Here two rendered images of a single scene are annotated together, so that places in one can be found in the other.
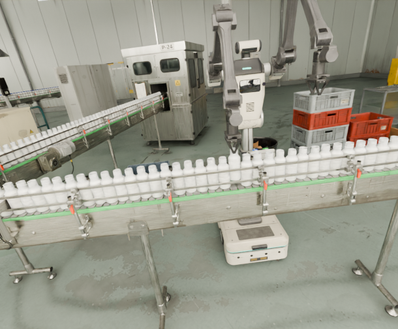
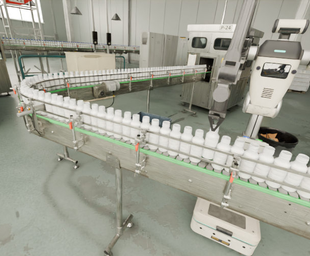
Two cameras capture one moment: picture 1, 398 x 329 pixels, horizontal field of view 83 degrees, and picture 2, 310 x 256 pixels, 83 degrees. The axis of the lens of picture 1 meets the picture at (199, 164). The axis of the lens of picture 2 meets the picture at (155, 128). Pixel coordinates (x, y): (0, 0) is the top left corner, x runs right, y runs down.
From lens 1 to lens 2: 0.35 m
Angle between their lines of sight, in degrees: 22
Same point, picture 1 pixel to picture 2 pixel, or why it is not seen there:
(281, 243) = (249, 241)
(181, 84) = not seen: hidden behind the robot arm
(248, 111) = (263, 97)
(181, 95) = not seen: hidden behind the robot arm
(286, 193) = (259, 197)
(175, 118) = (211, 90)
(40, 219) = (57, 125)
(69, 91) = (145, 50)
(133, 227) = (109, 158)
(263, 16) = not seen: outside the picture
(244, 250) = (209, 226)
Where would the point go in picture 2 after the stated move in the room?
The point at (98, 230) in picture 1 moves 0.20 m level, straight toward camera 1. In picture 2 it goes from (87, 149) to (77, 169)
